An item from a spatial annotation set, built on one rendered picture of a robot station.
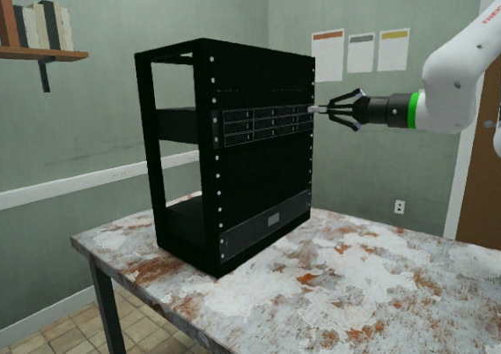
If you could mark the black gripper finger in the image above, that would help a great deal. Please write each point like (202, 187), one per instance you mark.
(355, 126)
(358, 92)

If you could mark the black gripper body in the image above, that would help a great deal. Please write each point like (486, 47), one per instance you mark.
(375, 113)

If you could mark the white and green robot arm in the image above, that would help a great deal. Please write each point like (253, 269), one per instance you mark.
(450, 76)

